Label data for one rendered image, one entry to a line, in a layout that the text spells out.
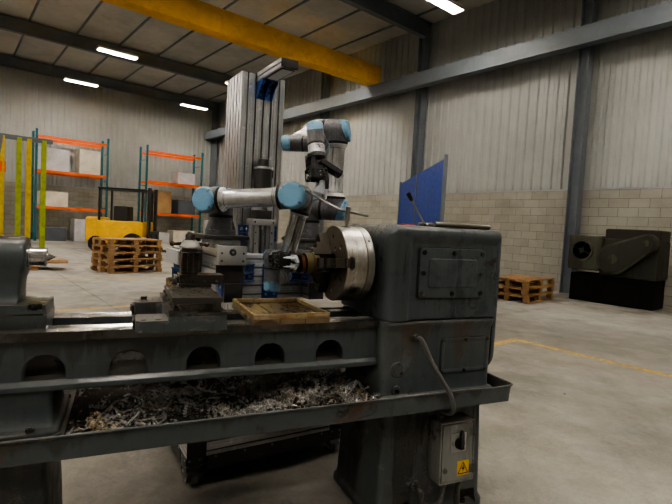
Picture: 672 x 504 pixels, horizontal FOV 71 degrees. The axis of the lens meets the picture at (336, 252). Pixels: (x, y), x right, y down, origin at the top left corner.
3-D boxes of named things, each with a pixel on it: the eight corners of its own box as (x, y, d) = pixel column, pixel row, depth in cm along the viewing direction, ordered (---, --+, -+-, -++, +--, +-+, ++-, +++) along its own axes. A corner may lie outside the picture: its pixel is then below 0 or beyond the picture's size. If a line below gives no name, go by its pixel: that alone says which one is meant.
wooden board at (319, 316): (298, 306, 212) (298, 297, 212) (329, 322, 179) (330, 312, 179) (231, 307, 200) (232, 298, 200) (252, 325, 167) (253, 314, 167)
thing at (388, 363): (427, 457, 257) (438, 301, 253) (488, 506, 214) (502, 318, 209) (326, 475, 233) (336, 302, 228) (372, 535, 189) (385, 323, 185)
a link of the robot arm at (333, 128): (322, 219, 264) (326, 121, 259) (348, 221, 262) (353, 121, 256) (317, 220, 253) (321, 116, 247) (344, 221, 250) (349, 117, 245)
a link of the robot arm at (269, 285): (284, 289, 221) (286, 266, 221) (276, 292, 210) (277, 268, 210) (269, 288, 223) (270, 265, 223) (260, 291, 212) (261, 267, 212)
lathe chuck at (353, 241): (332, 286, 218) (340, 220, 212) (361, 311, 191) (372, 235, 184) (314, 286, 215) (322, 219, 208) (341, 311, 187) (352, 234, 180)
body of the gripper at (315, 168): (305, 183, 204) (303, 157, 207) (323, 185, 208) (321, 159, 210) (311, 177, 198) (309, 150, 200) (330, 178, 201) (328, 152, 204)
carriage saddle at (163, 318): (207, 305, 201) (207, 291, 201) (228, 329, 159) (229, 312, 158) (130, 307, 189) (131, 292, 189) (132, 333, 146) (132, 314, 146)
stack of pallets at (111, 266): (143, 268, 1129) (144, 237, 1125) (163, 271, 1075) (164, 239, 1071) (89, 269, 1031) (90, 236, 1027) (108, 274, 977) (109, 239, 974)
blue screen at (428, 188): (377, 282, 1090) (383, 180, 1077) (411, 284, 1092) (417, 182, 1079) (408, 316, 678) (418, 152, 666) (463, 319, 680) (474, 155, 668)
